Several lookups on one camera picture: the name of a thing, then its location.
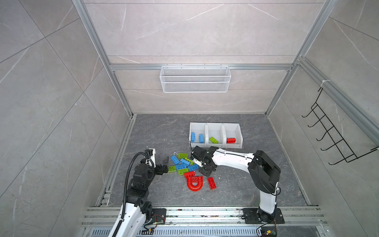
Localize green lego brick bottom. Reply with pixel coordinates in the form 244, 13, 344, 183
178, 168, 189, 176

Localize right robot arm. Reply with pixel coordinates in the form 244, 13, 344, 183
191, 146, 281, 223

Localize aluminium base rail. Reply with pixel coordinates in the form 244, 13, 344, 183
79, 205, 329, 237

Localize red arch lego piece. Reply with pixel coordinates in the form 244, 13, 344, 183
186, 176, 203, 192

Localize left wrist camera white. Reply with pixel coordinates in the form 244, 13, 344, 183
145, 148, 156, 168

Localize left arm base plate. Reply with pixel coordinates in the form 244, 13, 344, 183
145, 208, 167, 225

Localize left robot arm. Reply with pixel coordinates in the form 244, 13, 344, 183
109, 148, 168, 237

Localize black wire hook rack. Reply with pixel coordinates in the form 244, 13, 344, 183
302, 87, 379, 166

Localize blue lego brick low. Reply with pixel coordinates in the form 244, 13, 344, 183
199, 134, 204, 143

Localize white three-compartment bin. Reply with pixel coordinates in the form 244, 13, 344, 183
189, 122, 243, 149

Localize green lego brick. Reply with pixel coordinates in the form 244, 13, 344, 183
178, 153, 189, 160
168, 166, 177, 173
209, 137, 219, 144
178, 168, 189, 176

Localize white wire mesh basket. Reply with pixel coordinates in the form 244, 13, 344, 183
159, 65, 232, 93

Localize red lego brick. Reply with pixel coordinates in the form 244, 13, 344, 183
207, 177, 217, 190
227, 138, 236, 144
184, 171, 195, 179

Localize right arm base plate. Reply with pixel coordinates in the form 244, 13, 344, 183
242, 208, 285, 224

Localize blue lego brick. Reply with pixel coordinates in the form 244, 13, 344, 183
188, 164, 199, 172
170, 155, 181, 165
190, 132, 196, 143
180, 159, 191, 166
176, 164, 188, 170

